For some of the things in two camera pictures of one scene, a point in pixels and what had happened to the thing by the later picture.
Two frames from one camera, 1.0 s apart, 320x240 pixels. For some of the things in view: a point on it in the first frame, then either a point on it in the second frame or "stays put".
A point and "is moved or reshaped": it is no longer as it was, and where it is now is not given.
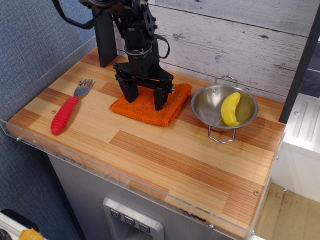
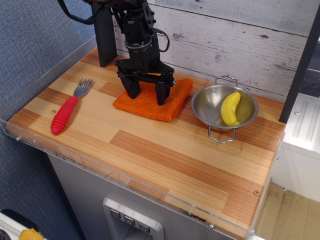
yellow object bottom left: (30, 234) stays put
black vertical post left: (106, 36) stays put
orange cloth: (143, 110) is moved or reshaped
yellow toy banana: (228, 109) stays put
